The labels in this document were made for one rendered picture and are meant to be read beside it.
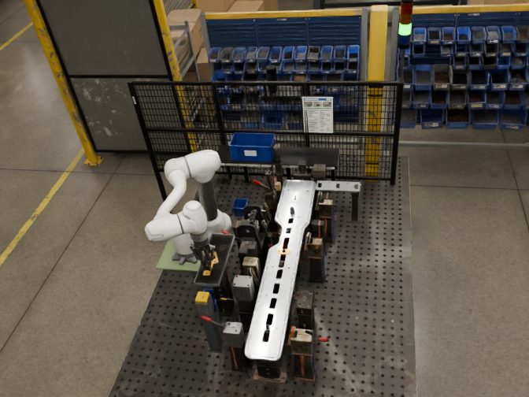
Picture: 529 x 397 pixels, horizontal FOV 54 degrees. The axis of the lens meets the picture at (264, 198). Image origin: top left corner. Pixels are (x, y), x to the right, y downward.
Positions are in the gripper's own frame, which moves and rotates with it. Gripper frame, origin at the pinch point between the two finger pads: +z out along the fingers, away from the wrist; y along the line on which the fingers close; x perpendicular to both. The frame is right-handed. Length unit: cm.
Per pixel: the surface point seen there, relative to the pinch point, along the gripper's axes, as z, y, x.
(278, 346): 24, 40, -30
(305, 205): 23, 45, 74
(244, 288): 15.0, 18.7, -2.6
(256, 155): 15, 6, 116
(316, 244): 19, 54, 36
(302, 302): 21, 50, -5
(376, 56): -49, 87, 135
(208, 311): 16.1, 2.3, -17.9
